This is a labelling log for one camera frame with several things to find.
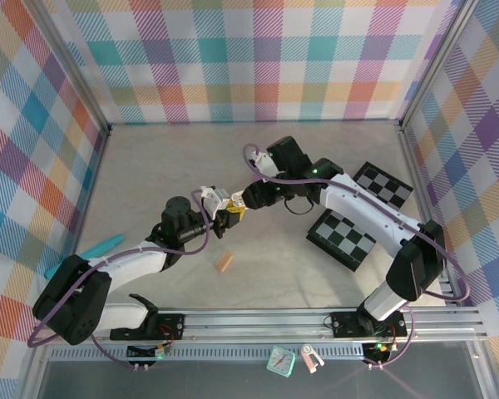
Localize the ridged wooden block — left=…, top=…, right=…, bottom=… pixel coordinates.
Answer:
left=215, top=251, right=235, bottom=273

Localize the teal marker pen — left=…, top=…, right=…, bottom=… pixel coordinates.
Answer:
left=45, top=234, right=125, bottom=279

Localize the black grey checkerboard panel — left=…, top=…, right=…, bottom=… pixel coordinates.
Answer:
left=352, top=161, right=415, bottom=209
left=306, top=209, right=378, bottom=273

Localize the black controller board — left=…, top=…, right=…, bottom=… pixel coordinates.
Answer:
left=126, top=342, right=170, bottom=361
left=363, top=341, right=396, bottom=362

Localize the mint square alarm clock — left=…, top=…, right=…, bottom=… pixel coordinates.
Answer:
left=265, top=345, right=296, bottom=378

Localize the white pink clip tool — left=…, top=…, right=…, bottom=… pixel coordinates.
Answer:
left=299, top=342, right=326, bottom=374

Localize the aluminium side rail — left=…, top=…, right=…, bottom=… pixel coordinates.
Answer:
left=397, top=122, right=499, bottom=399
left=18, top=126, right=111, bottom=399

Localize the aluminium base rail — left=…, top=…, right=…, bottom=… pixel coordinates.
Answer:
left=27, top=307, right=487, bottom=346

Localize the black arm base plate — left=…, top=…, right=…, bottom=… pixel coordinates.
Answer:
left=330, top=311, right=408, bottom=338
left=110, top=313, right=186, bottom=342

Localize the slotted grey cable duct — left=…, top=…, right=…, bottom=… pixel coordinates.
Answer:
left=49, top=347, right=365, bottom=361

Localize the aluminium frame post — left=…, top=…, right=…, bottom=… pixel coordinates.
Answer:
left=27, top=0, right=112, bottom=136
left=397, top=0, right=482, bottom=132

